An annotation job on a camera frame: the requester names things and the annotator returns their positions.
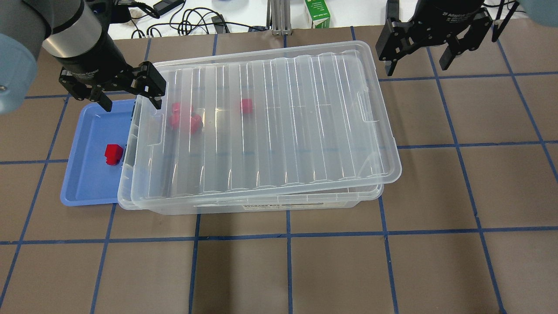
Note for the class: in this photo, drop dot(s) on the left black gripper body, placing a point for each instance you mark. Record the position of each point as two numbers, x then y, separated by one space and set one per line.
93 56

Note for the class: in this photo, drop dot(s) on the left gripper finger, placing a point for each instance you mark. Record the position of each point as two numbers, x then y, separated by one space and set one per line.
103 100
156 101

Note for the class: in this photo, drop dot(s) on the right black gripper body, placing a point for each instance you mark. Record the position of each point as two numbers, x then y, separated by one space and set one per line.
444 13

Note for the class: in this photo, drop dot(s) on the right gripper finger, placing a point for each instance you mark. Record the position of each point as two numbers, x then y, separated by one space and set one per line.
390 66
452 51

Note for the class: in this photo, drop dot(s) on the clear plastic box lid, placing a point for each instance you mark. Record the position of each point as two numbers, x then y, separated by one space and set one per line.
319 123

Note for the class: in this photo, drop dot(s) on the red block upright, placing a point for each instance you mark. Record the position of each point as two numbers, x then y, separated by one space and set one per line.
178 110

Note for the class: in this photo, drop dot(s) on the red block lying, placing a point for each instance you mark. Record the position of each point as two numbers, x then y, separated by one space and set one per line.
192 123

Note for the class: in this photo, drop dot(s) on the clear plastic storage box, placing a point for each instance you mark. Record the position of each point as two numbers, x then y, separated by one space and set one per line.
329 199

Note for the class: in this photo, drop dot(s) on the blue plastic tray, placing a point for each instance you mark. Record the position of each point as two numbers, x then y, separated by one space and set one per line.
88 179

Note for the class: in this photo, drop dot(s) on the black power brick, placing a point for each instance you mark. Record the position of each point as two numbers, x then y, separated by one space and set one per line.
164 6

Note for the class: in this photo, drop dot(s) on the green white carton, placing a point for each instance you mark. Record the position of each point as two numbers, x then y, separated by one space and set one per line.
318 14

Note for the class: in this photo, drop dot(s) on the aluminium frame post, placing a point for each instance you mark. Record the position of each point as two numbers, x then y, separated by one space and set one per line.
279 17

